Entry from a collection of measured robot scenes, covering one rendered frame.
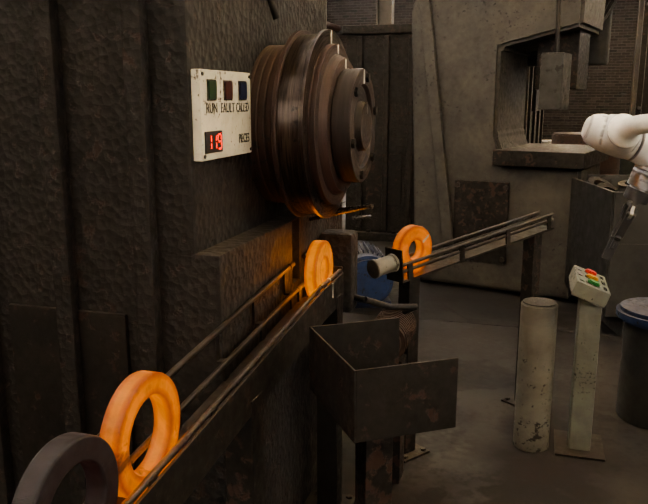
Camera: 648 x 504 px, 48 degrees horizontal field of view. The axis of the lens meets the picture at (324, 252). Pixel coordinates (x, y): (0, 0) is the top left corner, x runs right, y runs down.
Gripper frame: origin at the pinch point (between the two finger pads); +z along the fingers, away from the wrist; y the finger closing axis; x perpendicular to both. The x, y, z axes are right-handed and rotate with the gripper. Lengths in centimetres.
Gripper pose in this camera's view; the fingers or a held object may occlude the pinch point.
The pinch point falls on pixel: (610, 248)
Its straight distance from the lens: 244.9
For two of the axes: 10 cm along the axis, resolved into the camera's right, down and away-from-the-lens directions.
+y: -2.8, 2.0, -9.4
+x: 9.0, 3.9, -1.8
